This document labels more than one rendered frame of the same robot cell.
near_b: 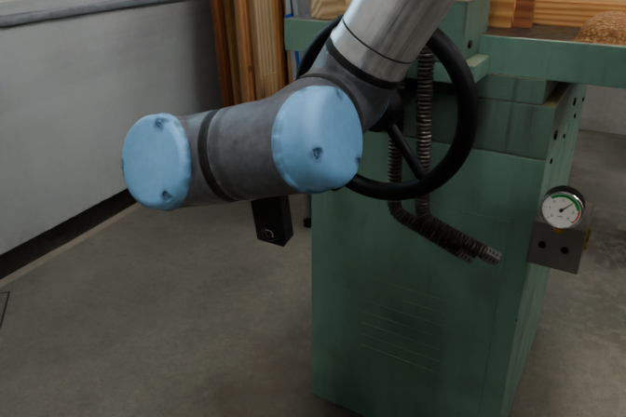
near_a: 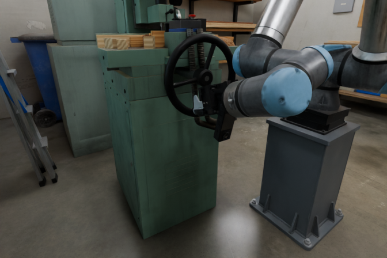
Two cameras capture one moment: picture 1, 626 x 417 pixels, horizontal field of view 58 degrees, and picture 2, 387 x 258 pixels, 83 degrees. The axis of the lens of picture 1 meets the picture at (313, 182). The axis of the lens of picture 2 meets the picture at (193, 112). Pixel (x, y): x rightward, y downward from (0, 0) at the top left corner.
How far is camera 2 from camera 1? 75 cm
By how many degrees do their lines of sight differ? 56
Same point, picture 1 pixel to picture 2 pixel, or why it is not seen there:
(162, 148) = (302, 81)
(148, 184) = (299, 101)
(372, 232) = (166, 142)
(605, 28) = (228, 41)
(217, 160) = (314, 79)
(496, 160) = not seen: hidden behind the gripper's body
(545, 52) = (217, 50)
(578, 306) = not seen: hidden behind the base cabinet
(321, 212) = (140, 145)
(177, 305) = not seen: outside the picture
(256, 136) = (322, 65)
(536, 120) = (217, 75)
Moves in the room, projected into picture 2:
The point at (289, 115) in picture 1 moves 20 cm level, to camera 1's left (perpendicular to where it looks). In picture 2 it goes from (326, 54) to (326, 65)
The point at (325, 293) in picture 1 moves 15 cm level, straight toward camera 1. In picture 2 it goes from (146, 185) to (173, 196)
